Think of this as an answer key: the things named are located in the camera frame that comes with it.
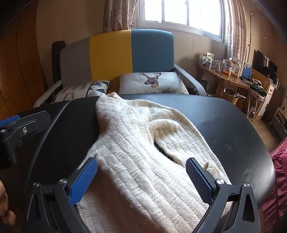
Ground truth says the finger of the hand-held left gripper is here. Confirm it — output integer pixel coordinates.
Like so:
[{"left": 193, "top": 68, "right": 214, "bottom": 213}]
[{"left": 0, "top": 111, "right": 51, "bottom": 149}]

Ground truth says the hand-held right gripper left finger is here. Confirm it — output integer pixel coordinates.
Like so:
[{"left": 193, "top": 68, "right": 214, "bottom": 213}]
[{"left": 23, "top": 157, "right": 98, "bottom": 233}]

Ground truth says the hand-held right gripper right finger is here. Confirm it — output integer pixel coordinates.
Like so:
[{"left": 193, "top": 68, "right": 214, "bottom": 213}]
[{"left": 185, "top": 157, "right": 262, "bottom": 233}]

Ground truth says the cream knit sweater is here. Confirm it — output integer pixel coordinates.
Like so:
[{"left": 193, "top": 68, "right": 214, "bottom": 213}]
[{"left": 75, "top": 92, "right": 234, "bottom": 233}]

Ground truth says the person's left hand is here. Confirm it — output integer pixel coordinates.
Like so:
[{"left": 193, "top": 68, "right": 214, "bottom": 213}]
[{"left": 0, "top": 179, "right": 17, "bottom": 225}]

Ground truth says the brown wooden wardrobe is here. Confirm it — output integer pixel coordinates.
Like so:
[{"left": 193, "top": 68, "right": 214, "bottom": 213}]
[{"left": 0, "top": 4, "right": 48, "bottom": 121}]

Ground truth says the geometric print pillow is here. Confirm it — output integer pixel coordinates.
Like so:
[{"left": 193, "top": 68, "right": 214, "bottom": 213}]
[{"left": 53, "top": 81, "right": 111, "bottom": 104}]

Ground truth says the pink ruffled cloth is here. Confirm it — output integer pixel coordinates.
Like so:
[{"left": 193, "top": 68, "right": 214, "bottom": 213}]
[{"left": 261, "top": 137, "right": 287, "bottom": 233}]

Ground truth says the deer print pillow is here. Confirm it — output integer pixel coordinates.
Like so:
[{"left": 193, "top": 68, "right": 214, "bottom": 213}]
[{"left": 118, "top": 72, "right": 189, "bottom": 95}]

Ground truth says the grey yellow blue sofa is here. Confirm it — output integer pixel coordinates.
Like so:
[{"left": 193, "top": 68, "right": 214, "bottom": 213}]
[{"left": 33, "top": 29, "right": 207, "bottom": 108}]

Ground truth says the wooden side desk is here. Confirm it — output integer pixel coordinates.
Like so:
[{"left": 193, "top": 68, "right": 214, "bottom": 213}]
[{"left": 196, "top": 63, "right": 249, "bottom": 99}]

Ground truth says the white cabinet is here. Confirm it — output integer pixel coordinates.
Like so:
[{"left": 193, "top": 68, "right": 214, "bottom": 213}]
[{"left": 258, "top": 76, "right": 283, "bottom": 121}]

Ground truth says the blue backed chair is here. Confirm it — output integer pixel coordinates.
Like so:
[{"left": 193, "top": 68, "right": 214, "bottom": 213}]
[{"left": 234, "top": 63, "right": 256, "bottom": 121}]

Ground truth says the white round canister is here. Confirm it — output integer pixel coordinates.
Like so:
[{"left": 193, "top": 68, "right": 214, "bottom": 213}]
[{"left": 222, "top": 59, "right": 233, "bottom": 72}]

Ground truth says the black television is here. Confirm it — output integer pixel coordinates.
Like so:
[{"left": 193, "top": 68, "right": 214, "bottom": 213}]
[{"left": 251, "top": 50, "right": 278, "bottom": 79}]

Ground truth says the beige patterned curtain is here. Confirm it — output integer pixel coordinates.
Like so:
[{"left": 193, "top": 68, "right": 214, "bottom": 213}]
[
  {"left": 103, "top": 0, "right": 139, "bottom": 34},
  {"left": 221, "top": 0, "right": 250, "bottom": 61}
]

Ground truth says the window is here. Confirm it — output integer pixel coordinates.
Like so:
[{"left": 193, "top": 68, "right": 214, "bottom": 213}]
[{"left": 138, "top": 0, "right": 226, "bottom": 42}]

